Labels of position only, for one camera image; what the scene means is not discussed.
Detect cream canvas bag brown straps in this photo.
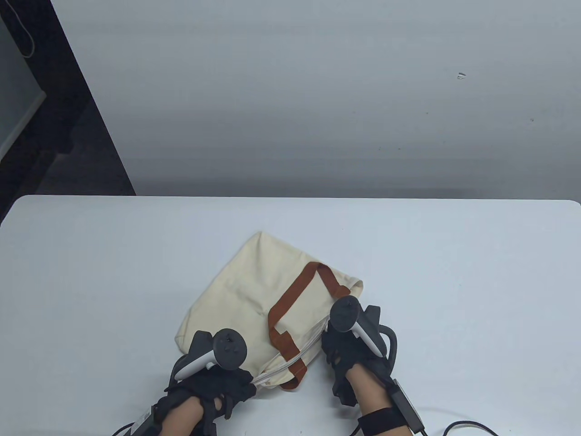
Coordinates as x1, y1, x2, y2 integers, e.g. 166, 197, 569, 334
175, 231, 364, 391

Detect person's right hand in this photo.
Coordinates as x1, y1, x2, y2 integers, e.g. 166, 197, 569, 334
321, 326, 392, 407

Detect person's left hand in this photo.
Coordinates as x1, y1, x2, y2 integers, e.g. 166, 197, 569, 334
163, 354, 256, 422

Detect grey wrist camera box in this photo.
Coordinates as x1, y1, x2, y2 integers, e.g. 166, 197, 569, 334
133, 406, 162, 436

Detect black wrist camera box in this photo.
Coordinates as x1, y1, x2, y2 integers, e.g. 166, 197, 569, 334
389, 379, 426, 433

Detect person's right forearm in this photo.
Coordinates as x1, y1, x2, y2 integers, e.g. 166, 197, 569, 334
347, 365, 394, 416

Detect person's left forearm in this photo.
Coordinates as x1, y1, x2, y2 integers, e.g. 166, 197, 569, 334
159, 399, 206, 436

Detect black and white hand controller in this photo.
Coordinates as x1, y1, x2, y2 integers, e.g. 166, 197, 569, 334
174, 328, 249, 381
329, 295, 399, 368

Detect black wrist strap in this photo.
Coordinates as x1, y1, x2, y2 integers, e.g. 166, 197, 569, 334
358, 407, 408, 436

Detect thin white cord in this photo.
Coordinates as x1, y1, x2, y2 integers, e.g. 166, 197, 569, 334
8, 0, 35, 59

